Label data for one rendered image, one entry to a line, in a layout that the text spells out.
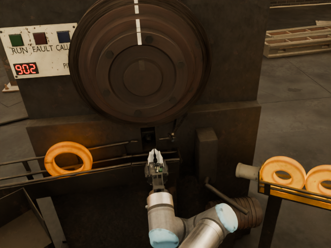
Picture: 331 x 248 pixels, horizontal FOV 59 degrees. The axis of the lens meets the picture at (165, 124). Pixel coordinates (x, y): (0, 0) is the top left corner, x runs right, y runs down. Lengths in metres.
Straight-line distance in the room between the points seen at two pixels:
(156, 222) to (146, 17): 0.63
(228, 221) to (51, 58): 0.82
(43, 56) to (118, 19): 0.36
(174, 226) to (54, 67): 0.70
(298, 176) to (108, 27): 0.82
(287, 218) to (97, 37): 1.56
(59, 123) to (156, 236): 0.59
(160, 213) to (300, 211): 1.26
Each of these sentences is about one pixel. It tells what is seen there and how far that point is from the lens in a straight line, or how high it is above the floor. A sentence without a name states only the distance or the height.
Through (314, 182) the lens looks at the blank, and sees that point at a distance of 1.16.
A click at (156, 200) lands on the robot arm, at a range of 1.00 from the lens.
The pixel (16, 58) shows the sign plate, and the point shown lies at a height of 1.14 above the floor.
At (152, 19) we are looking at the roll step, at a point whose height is 1.27.
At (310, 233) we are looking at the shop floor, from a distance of 1.98.
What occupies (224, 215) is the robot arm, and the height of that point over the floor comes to 0.76.
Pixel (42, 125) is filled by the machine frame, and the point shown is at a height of 0.87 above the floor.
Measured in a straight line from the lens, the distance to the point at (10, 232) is 1.25.
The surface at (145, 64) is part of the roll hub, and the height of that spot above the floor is 1.16.
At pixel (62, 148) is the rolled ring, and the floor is 0.81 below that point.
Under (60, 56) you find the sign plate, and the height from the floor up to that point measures 1.13.
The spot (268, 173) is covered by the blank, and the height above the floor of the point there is 0.71.
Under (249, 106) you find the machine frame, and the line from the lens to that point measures 1.25.
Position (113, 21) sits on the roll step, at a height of 1.27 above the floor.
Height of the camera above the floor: 1.47
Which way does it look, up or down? 32 degrees down
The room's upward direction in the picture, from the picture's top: 3 degrees counter-clockwise
